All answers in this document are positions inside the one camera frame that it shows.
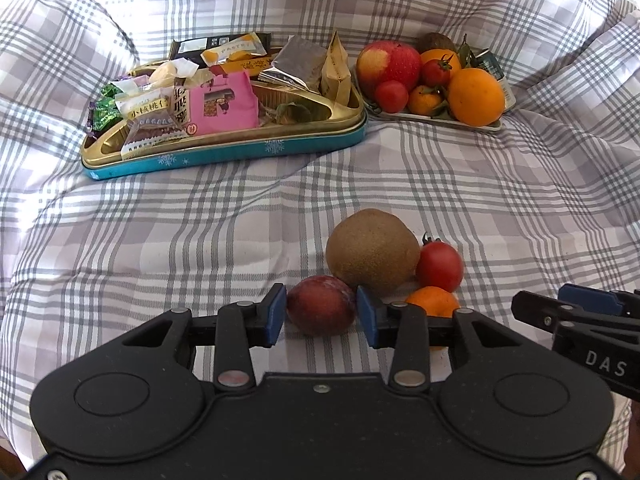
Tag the gold and blue tin tray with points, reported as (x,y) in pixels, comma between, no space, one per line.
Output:
(225,152)

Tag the white yellow snack packet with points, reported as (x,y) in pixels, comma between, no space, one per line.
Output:
(232,51)

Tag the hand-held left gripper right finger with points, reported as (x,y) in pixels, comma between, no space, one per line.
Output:
(366,317)

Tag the orange snack packet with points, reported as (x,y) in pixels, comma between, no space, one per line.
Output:
(245,66)

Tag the dark brown snack packet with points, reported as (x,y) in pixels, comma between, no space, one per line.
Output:
(192,49)

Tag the red apple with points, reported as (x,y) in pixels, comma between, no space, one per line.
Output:
(387,62)

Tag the grey plaid blanket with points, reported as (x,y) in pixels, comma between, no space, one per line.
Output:
(150,240)

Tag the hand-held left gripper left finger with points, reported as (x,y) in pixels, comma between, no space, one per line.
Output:
(275,316)

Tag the green drink can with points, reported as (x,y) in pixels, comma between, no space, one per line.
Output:
(495,65)

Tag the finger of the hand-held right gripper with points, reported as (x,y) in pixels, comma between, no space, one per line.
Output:
(585,296)
(535,307)

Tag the large orange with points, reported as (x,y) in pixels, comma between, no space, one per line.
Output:
(475,96)

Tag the clear brown cake packet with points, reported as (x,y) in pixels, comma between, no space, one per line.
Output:
(152,132)

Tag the white plate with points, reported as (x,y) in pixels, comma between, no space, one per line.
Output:
(425,119)

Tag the brown kiwi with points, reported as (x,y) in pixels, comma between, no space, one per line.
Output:
(372,252)
(436,40)

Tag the green foil candy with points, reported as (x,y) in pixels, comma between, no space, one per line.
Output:
(107,92)
(102,116)

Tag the red tomato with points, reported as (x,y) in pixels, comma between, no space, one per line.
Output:
(391,96)
(440,266)
(436,72)

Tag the pink snack packet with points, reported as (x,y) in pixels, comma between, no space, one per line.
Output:
(225,105)

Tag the dark red plum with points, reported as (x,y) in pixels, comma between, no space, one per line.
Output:
(320,307)

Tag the white labelled snack packet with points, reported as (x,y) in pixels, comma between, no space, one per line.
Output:
(142,110)

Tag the white candy wrapper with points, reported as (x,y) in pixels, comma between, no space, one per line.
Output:
(170,71)

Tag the tan paper packet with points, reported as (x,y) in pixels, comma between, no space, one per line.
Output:
(336,65)

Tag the silver foil packet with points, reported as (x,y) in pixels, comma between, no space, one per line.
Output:
(295,60)

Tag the small mandarin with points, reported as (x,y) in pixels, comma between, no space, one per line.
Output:
(434,302)
(425,101)
(440,54)

